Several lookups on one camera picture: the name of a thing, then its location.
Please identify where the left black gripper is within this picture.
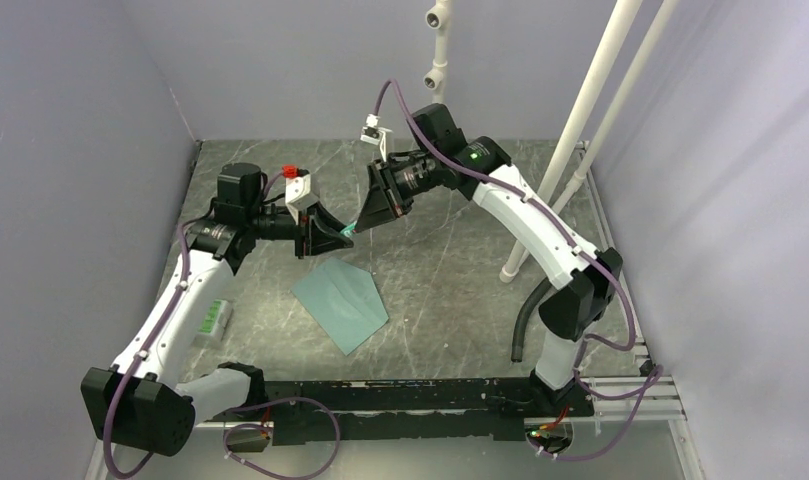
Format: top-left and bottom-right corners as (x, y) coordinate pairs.
(246, 200), (352, 260)

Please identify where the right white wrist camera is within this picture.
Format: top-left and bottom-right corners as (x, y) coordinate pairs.
(359, 113), (393, 162)

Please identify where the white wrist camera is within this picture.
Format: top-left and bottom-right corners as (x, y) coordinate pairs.
(359, 113), (393, 162)
(282, 165), (320, 224)

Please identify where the black foam tube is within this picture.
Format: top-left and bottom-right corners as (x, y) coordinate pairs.
(510, 278), (551, 363)

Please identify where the green white glue stick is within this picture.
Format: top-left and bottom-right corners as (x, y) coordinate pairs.
(340, 223), (355, 237)

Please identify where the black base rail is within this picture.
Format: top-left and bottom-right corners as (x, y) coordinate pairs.
(205, 377), (578, 448)

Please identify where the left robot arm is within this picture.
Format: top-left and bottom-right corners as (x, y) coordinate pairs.
(81, 162), (353, 463)

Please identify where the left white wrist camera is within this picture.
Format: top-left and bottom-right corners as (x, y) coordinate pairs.
(282, 165), (320, 224)

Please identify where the white pvc pipe frame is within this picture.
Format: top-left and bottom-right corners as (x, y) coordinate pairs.
(421, 0), (681, 285)

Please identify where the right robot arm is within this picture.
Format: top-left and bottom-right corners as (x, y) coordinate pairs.
(352, 104), (622, 415)

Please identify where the purple cable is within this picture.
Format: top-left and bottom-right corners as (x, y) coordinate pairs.
(374, 79), (664, 464)
(102, 168), (342, 480)

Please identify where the green label plastic box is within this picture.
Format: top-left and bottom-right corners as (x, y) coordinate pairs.
(195, 299), (233, 345)

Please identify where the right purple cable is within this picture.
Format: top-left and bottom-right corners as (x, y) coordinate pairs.
(374, 79), (664, 464)

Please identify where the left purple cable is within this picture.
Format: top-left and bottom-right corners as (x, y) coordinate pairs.
(102, 168), (342, 480)

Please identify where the teal envelope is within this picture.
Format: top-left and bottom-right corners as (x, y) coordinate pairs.
(291, 258), (389, 355)

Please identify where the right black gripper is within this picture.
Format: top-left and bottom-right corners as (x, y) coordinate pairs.
(358, 149), (444, 229)

